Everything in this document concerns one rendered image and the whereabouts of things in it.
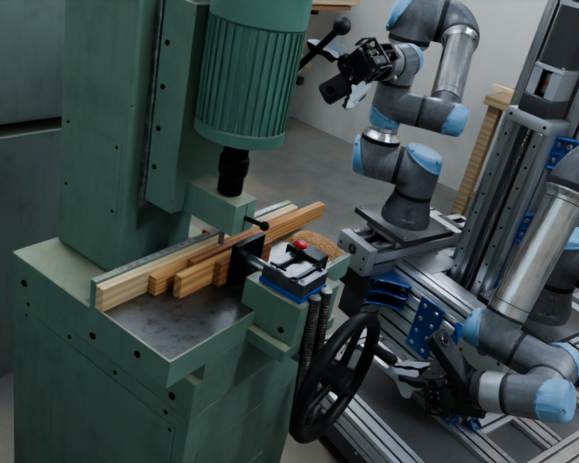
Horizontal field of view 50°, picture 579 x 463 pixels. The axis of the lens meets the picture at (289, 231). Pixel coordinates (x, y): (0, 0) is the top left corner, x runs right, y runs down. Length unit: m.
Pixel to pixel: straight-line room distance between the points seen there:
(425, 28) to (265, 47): 0.77
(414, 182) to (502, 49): 2.73
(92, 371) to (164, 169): 0.47
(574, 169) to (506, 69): 3.27
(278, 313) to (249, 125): 0.36
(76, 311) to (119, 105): 0.44
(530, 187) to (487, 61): 2.83
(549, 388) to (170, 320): 0.67
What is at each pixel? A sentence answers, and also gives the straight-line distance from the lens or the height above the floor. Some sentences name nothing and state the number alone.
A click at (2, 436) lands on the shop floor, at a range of 2.22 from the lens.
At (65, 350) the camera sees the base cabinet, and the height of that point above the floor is 0.65.
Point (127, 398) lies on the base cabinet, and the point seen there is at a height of 0.65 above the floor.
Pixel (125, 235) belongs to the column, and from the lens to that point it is 1.39.
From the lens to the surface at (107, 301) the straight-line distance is 1.18.
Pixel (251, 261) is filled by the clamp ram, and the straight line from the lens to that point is 1.28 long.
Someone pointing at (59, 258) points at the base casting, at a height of 0.80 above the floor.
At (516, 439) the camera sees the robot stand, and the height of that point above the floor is 0.21.
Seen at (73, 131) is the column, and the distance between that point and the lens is 1.43.
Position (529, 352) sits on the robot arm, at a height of 0.97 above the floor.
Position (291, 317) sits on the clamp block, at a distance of 1.18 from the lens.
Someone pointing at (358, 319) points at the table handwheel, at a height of 0.95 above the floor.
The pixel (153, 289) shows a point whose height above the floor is 0.91.
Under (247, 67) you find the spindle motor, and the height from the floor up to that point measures 1.35.
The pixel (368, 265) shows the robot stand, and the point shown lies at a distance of 1.86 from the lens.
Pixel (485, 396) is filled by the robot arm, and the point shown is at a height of 0.90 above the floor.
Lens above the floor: 1.61
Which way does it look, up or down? 27 degrees down
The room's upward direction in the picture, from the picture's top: 13 degrees clockwise
